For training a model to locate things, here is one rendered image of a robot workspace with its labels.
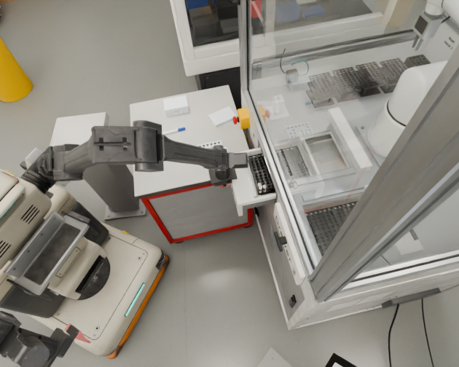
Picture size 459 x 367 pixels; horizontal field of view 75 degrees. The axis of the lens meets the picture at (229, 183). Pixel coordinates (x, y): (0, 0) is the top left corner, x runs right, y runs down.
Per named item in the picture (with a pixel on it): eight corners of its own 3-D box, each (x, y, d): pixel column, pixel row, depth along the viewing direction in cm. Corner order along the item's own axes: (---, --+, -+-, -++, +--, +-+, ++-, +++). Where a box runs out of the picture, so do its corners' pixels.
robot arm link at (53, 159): (44, 154, 92) (45, 172, 92) (53, 150, 85) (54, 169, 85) (76, 156, 98) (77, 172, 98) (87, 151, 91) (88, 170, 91)
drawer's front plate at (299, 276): (296, 285, 108) (300, 277, 99) (273, 215, 124) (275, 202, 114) (301, 284, 109) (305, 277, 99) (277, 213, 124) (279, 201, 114)
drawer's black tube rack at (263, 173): (258, 197, 126) (258, 190, 121) (248, 164, 135) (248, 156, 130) (309, 186, 127) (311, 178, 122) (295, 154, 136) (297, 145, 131)
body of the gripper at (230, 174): (237, 180, 116) (236, 170, 109) (211, 186, 115) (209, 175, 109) (234, 166, 119) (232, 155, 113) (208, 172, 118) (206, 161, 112)
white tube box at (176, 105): (167, 117, 164) (164, 110, 160) (165, 106, 169) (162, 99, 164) (189, 113, 165) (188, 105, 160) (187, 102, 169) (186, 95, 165)
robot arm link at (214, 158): (125, 121, 66) (127, 171, 65) (146, 118, 63) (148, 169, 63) (214, 145, 105) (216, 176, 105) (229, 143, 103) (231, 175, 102)
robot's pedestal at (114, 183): (105, 220, 219) (43, 159, 154) (109, 185, 235) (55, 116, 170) (146, 215, 219) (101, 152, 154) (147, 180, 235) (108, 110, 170)
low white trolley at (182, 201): (171, 250, 204) (134, 196, 139) (162, 175, 236) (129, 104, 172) (254, 231, 207) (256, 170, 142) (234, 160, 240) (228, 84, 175)
